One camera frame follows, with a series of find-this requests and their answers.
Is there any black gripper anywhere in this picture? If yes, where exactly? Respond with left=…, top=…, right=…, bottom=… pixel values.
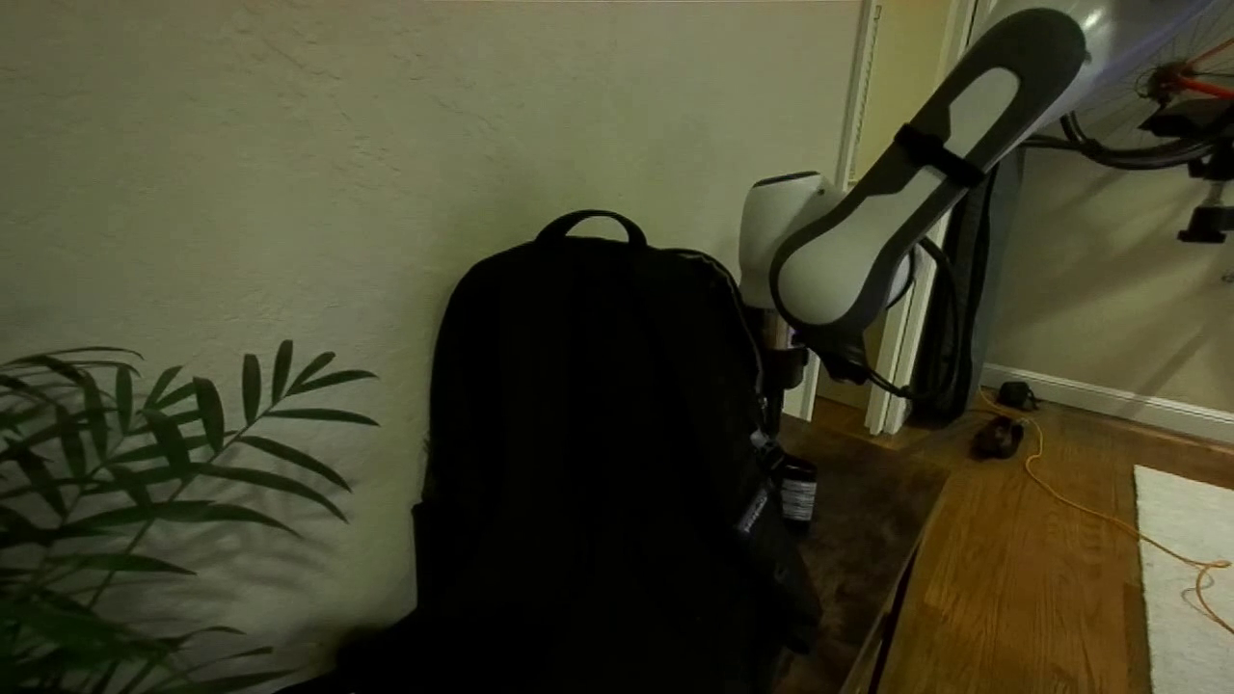
left=759, top=306, right=819, bottom=462

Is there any black hanging bag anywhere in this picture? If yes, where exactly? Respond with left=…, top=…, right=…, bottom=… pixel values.
left=905, top=162, right=1033, bottom=431

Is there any dark wooden table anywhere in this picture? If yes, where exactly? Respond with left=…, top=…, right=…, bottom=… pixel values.
left=757, top=405, right=957, bottom=694

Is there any dark brown floor object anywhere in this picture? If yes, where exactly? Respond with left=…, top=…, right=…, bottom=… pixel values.
left=969, top=412, right=1031, bottom=468

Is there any black backpack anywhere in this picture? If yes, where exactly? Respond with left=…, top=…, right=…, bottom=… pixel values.
left=286, top=208, right=825, bottom=694

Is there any small black floor object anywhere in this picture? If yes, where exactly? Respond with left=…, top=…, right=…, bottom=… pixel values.
left=995, top=377, right=1042, bottom=418

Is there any white baseboard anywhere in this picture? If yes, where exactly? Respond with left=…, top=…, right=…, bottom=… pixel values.
left=979, top=363, right=1234, bottom=453

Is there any thin white door trim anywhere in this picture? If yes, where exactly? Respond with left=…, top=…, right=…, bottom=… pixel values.
left=783, top=0, right=888, bottom=426

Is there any white rug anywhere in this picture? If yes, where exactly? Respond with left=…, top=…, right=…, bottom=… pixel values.
left=1131, top=462, right=1234, bottom=694

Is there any green palm plant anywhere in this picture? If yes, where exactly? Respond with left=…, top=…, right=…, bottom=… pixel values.
left=0, top=337, right=382, bottom=694

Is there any white door frame post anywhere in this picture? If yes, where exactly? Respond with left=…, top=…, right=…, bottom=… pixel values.
left=861, top=0, right=995, bottom=441

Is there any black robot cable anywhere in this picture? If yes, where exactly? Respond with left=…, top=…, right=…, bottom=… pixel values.
left=893, top=120, right=990, bottom=418

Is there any orange floor cable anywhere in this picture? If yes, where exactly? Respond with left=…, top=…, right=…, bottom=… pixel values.
left=1019, top=405, right=1234, bottom=642

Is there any bicycle with orange frame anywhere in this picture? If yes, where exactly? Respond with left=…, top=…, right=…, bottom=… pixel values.
left=1059, top=22, right=1234, bottom=246

